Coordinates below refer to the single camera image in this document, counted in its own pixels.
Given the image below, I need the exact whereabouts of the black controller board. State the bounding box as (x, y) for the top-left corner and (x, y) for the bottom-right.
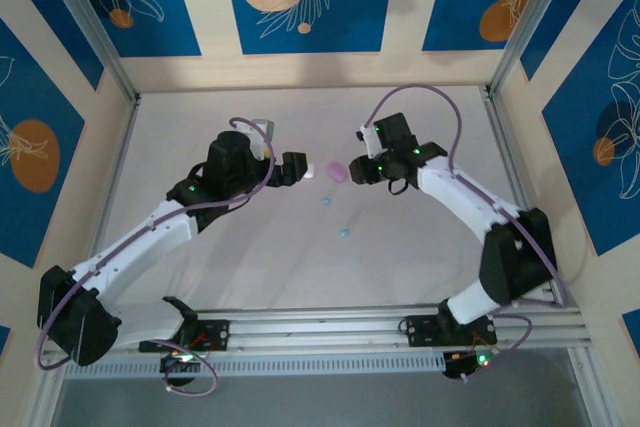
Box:
(158, 350), (202, 388)
(442, 348), (495, 383)

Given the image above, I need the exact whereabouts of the aluminium side rail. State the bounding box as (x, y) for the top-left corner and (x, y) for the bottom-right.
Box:
(480, 86), (601, 427)
(29, 95), (144, 427)

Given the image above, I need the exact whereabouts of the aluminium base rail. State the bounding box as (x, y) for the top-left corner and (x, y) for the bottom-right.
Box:
(192, 302), (586, 349)

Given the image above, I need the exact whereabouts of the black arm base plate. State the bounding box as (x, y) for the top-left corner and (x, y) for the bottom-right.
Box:
(138, 319), (232, 354)
(399, 314), (500, 348)

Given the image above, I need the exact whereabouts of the aluminium frame post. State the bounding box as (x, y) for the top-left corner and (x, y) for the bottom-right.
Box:
(34, 0), (142, 104)
(485, 0), (577, 98)

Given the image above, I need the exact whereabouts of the grey slotted cable duct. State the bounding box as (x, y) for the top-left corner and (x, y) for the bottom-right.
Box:
(64, 350), (447, 381)

